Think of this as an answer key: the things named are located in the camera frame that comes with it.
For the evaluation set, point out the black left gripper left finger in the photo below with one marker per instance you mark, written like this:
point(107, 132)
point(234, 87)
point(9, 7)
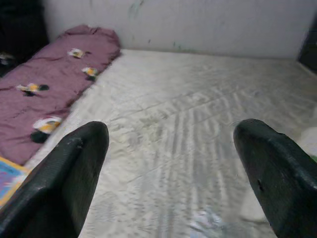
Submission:
point(57, 183)

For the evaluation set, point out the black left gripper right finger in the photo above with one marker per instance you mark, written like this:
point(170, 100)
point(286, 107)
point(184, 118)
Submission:
point(280, 183)

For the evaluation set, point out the colourful children's book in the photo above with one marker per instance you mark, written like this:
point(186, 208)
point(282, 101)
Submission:
point(10, 178)

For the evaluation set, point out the purple printed blanket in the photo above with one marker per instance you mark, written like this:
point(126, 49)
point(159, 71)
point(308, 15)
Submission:
point(49, 69)

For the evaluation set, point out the black printed bag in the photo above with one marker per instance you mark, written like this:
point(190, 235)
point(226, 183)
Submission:
point(8, 67)

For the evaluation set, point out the white quilted mattress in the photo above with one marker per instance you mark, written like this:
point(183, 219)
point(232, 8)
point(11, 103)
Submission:
point(173, 99)

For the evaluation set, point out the dark tufted headboard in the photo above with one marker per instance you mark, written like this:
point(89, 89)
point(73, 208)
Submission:
point(309, 49)

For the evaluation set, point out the large black cabinet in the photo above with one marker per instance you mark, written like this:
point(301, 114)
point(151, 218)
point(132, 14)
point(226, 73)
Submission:
point(19, 24)

